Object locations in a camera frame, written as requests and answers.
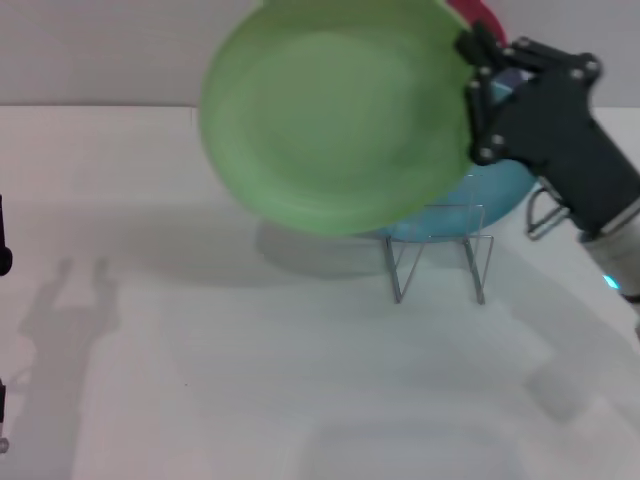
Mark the teal plastic plate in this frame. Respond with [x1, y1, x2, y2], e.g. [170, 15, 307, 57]
[374, 79, 540, 245]

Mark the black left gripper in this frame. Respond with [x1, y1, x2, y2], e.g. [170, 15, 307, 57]
[0, 193, 14, 437]

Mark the purple plastic plate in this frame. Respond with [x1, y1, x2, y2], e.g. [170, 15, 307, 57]
[492, 67, 532, 90]

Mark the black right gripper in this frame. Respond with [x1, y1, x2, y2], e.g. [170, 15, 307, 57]
[453, 21, 640, 237]

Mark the red plastic plate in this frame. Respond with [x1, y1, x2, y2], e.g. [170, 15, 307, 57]
[444, 0, 510, 50]

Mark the metal wire plate rack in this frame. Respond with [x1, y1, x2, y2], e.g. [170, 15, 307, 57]
[383, 202, 496, 305]

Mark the green plastic plate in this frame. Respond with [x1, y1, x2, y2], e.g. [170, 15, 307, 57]
[198, 0, 477, 236]

